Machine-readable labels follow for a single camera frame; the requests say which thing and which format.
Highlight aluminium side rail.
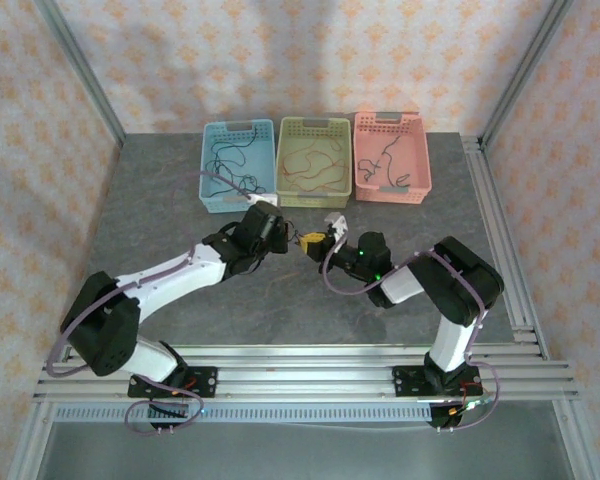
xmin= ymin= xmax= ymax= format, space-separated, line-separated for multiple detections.
xmin=460 ymin=133 xmax=551 ymax=361

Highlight thin green cable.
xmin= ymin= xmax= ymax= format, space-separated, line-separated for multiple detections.
xmin=203 ymin=128 xmax=270 ymax=200

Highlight pink plastic basket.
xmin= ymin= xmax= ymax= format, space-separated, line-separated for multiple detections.
xmin=353 ymin=111 xmax=434 ymax=206

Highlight blue plastic basket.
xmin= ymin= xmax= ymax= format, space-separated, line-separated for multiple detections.
xmin=198 ymin=118 xmax=279 ymax=215

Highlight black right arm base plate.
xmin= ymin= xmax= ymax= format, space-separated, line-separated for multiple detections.
xmin=391 ymin=364 xmax=483 ymax=399

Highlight aluminium frame post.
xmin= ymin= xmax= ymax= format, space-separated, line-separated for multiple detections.
xmin=479 ymin=0 xmax=576 ymax=149
xmin=37 ymin=0 xmax=127 ymax=147

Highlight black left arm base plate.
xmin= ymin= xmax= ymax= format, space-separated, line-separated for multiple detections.
xmin=128 ymin=366 xmax=218 ymax=400

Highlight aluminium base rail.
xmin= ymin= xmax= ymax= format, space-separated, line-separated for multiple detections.
xmin=33 ymin=344 xmax=581 ymax=401

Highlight grey slotted cable duct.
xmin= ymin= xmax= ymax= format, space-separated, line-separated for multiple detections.
xmin=54 ymin=403 xmax=434 ymax=424

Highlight red black power wires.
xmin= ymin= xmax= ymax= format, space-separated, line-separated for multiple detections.
xmin=447 ymin=380 xmax=492 ymax=419
xmin=147 ymin=382 xmax=206 ymax=419

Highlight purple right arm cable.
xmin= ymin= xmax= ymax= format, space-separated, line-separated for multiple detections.
xmin=322 ymin=237 xmax=504 ymax=434

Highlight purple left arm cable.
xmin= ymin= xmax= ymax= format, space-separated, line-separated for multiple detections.
xmin=45 ymin=169 xmax=255 ymax=437

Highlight green plastic basket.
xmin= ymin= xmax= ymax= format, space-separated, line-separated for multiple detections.
xmin=274 ymin=115 xmax=354 ymax=208

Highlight thin orange cable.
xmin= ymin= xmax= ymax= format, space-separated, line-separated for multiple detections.
xmin=278 ymin=138 xmax=350 ymax=194

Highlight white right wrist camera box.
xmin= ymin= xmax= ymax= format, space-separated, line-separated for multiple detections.
xmin=324 ymin=211 xmax=350 ymax=242

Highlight aluminium frame leg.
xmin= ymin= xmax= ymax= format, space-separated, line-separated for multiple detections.
xmin=552 ymin=399 xmax=600 ymax=480
xmin=7 ymin=399 xmax=56 ymax=480

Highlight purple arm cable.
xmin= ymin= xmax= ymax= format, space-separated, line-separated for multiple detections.
xmin=45 ymin=169 xmax=255 ymax=437
xmin=322 ymin=237 xmax=504 ymax=434

